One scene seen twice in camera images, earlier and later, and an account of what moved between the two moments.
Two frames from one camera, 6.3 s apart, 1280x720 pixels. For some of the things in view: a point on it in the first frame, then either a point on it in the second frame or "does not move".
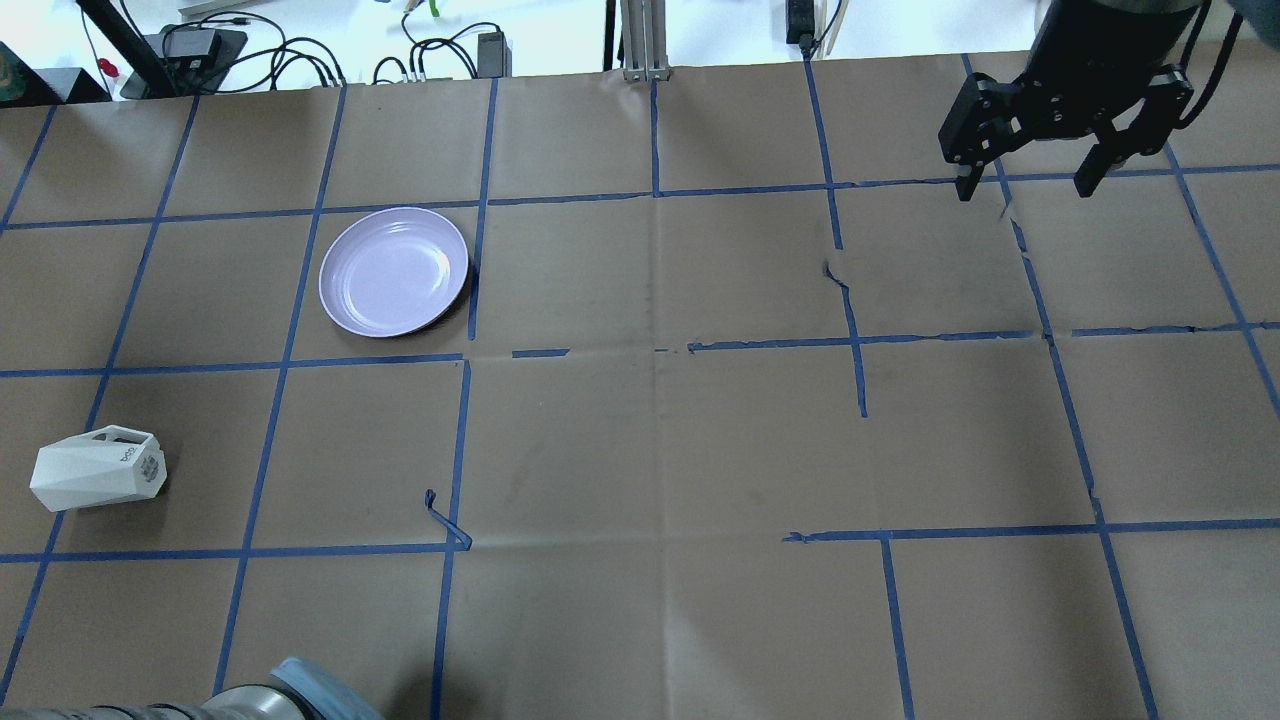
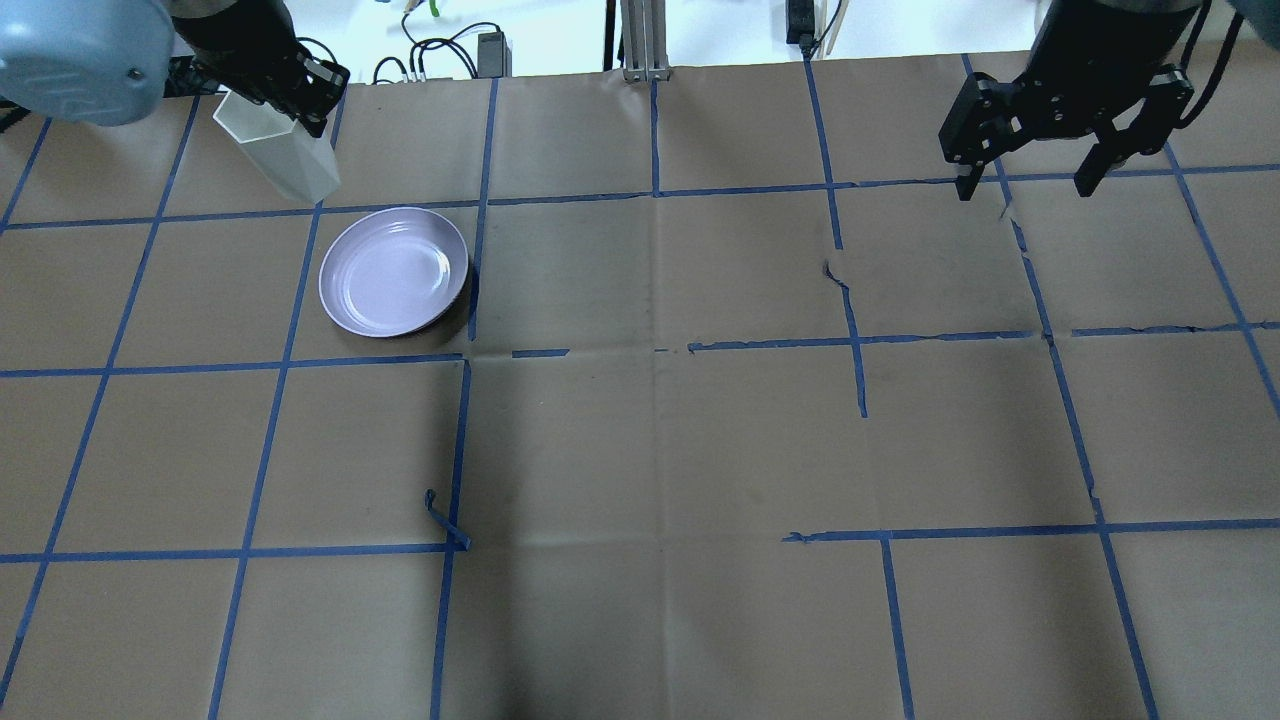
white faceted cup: (108, 465) → (303, 164)
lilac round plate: (391, 270) does not move
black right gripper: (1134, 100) does not move
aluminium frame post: (643, 24) does not move
